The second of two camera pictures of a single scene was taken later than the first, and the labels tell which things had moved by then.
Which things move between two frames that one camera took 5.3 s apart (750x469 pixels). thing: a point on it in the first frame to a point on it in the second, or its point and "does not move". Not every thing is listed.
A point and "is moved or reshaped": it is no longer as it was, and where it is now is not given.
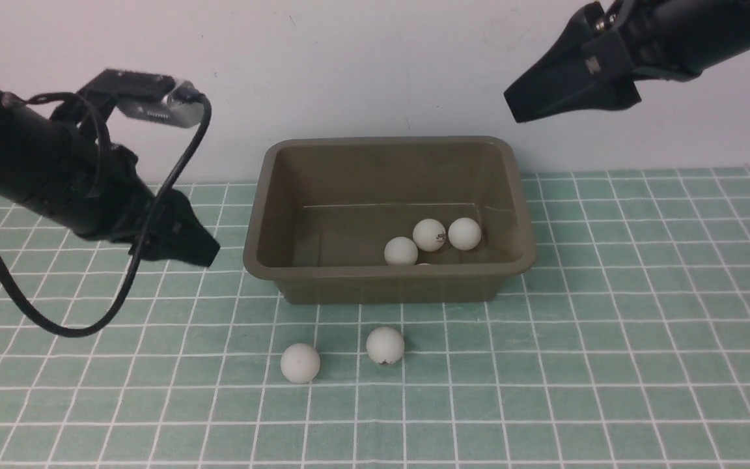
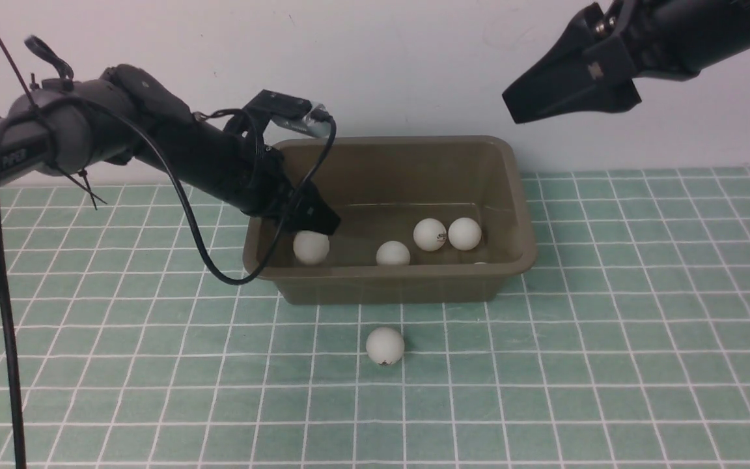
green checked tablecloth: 653,331 does not move
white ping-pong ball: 400,251 is moved or reshaped
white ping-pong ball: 385,345 does not move
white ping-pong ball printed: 429,234 does not move
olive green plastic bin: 322,210 does not move
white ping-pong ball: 300,363 to 311,247
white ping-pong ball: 464,234 does not move
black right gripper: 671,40 does not move
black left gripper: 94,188 to 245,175
